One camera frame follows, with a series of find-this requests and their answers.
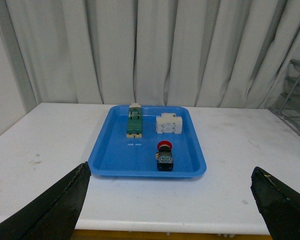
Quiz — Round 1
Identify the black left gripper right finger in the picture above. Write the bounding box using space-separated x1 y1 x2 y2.
250 166 300 240

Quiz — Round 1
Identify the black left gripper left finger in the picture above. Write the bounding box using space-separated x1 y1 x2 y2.
0 162 91 240

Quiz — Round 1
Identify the red emergency stop button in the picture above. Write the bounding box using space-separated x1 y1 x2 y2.
155 140 174 172

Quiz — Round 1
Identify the silver mesh tray rack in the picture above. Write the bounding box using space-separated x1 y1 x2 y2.
270 59 300 136

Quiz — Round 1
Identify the blue plastic tray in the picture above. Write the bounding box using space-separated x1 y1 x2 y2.
88 105 207 179

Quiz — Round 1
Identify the green terminal block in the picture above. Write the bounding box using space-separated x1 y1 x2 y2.
126 103 143 138

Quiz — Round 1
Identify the white circuit breaker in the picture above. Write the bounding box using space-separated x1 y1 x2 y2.
156 112 183 134

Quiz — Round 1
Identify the white curtain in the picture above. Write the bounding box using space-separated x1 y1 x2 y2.
0 0 300 111

